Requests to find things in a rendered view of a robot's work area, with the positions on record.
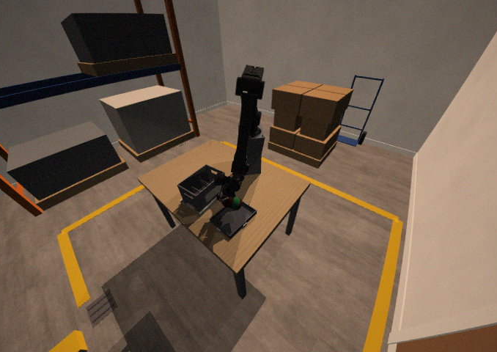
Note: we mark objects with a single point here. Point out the black crate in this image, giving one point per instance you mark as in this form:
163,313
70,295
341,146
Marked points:
198,189

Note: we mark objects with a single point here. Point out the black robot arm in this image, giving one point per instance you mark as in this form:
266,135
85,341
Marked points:
248,126

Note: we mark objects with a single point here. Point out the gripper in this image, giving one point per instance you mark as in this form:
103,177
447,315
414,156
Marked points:
227,194

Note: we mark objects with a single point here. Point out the orange-brown bottle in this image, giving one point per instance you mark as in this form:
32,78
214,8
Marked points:
233,203

